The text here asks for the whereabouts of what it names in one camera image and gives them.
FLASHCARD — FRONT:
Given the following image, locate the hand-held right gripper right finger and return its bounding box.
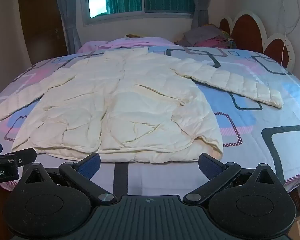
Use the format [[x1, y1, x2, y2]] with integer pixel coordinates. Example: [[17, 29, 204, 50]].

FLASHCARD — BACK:
[[183, 153, 281, 206]]

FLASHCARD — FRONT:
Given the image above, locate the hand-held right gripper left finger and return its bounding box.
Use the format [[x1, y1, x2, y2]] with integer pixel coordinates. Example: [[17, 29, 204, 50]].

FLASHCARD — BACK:
[[20, 152, 118, 206]]

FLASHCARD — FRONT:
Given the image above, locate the cream puffer jacket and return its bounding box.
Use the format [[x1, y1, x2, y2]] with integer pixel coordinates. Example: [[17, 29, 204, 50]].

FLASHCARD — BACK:
[[0, 46, 284, 164]]

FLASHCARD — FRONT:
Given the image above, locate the patterned bed sheet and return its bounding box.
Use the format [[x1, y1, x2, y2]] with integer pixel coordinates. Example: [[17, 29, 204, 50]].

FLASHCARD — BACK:
[[0, 40, 300, 198]]

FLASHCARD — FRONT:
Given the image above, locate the brown wooden wardrobe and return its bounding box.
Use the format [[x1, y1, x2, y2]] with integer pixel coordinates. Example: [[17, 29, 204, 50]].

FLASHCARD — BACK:
[[17, 0, 68, 66]]

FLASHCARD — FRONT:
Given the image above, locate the brown and white headboard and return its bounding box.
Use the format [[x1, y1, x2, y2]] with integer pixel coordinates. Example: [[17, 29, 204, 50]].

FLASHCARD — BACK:
[[219, 10, 295, 69]]

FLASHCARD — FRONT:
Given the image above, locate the grey curtain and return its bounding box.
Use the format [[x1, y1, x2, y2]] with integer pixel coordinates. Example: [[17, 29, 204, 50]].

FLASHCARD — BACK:
[[54, 0, 82, 53], [189, 0, 211, 29]]

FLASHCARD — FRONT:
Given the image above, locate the white cable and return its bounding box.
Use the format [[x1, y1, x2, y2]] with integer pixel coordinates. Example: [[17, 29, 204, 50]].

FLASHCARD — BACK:
[[279, 0, 300, 55]]

